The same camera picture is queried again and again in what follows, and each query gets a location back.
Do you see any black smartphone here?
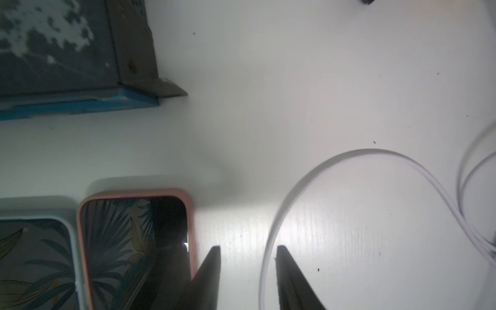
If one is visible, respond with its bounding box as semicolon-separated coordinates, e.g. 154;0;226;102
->
1;219;80;309

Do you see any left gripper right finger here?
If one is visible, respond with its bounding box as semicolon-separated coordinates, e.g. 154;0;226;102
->
275;245;326;310

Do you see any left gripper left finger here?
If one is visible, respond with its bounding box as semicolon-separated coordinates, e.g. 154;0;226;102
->
176;245;221;310

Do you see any grey network switch box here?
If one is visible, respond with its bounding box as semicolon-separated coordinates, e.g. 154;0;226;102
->
1;0;185;121

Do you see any white charging cable phone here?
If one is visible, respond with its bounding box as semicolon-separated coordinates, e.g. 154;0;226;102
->
456;123;496;249
258;149;496;310

